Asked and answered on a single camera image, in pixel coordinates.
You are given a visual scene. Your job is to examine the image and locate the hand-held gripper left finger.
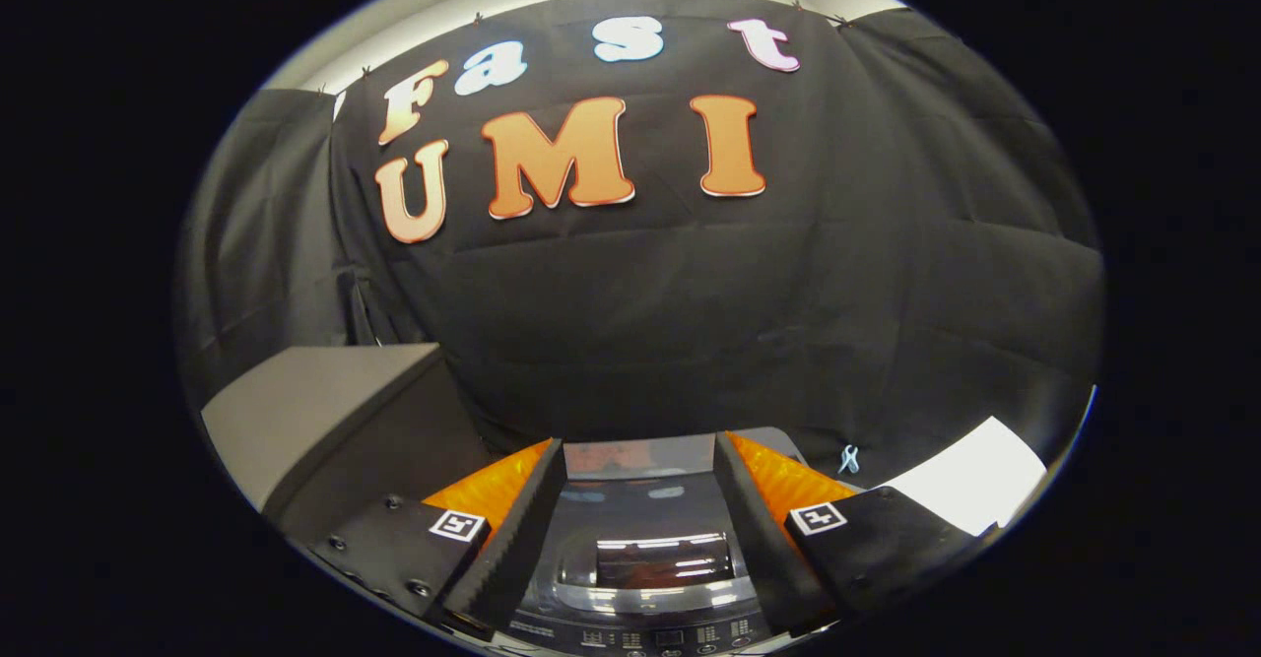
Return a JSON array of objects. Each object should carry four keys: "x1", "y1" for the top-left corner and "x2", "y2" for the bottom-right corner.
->
[{"x1": 305, "y1": 437, "x2": 568, "y2": 640}]

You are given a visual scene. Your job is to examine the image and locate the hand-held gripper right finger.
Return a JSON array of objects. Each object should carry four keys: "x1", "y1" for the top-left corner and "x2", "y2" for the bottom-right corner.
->
[{"x1": 714, "y1": 430, "x2": 988, "y2": 635}]

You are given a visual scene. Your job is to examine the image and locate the glossy washing machine lid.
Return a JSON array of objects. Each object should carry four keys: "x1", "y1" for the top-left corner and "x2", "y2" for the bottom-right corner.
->
[{"x1": 532, "y1": 427, "x2": 809, "y2": 621}]

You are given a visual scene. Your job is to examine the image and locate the dark grey washing machine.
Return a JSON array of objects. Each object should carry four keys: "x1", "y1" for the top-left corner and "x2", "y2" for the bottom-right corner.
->
[{"x1": 493, "y1": 427, "x2": 819, "y2": 657}]

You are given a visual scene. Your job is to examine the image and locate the white side table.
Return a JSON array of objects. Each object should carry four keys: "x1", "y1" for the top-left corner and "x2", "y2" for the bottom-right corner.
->
[{"x1": 875, "y1": 416, "x2": 1048, "y2": 539}]

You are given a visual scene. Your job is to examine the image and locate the grey cabinet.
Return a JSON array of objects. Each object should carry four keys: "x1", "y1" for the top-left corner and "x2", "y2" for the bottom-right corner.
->
[{"x1": 200, "y1": 342, "x2": 496, "y2": 542}]

